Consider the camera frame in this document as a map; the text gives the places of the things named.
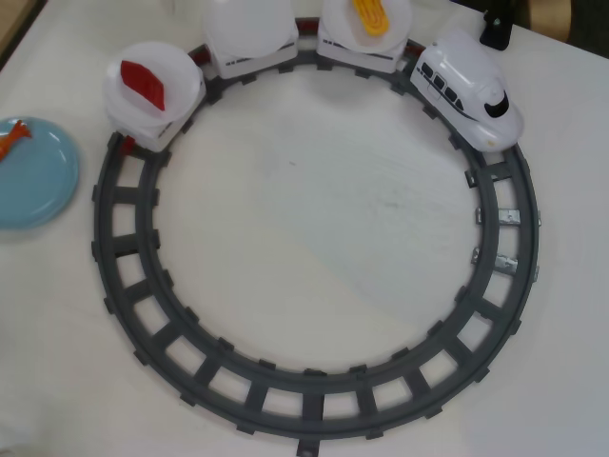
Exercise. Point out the orange shrimp toy sushi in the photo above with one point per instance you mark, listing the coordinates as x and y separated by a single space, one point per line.
12 140

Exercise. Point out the white toy Shinkansen locomotive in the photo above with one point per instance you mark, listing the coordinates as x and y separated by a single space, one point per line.
457 71

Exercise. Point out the red tuna toy sushi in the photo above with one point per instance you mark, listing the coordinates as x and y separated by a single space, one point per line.
143 81

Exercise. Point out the yellow egg toy sushi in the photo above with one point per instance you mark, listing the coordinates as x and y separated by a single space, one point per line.
371 16

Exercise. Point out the round blue dish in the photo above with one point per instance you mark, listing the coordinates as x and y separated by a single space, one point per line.
38 181

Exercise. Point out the silver tape piece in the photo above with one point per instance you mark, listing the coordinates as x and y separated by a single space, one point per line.
478 216
505 263
510 216
476 254

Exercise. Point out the grey circular toy track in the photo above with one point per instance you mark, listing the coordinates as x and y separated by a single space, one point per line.
530 224

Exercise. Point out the brown wooden furniture panel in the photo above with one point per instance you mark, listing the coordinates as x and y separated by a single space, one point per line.
561 14

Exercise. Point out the black table clamp bracket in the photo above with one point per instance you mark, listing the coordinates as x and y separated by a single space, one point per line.
497 33

